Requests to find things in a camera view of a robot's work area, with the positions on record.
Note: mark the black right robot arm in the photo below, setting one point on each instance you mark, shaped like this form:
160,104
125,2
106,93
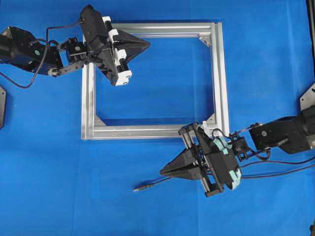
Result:
291,134

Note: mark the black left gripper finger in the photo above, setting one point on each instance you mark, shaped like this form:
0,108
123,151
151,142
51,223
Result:
132,52
125,40

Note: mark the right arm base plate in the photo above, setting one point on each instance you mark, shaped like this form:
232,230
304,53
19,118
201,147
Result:
308,98

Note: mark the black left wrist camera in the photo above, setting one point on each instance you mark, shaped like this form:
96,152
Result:
92,27

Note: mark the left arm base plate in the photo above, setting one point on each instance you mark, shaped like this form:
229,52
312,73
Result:
2,106

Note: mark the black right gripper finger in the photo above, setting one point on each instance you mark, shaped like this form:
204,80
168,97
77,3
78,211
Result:
190,173
185,159

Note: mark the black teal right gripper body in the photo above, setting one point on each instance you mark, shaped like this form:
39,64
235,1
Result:
216,160

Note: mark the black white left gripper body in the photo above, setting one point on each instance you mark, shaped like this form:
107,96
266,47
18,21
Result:
109,60

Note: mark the black stand pole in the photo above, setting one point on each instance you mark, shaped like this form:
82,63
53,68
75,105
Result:
311,18

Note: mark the silver aluminium extrusion frame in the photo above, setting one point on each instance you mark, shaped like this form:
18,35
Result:
93,128

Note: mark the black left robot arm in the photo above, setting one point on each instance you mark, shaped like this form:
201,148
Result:
21,49

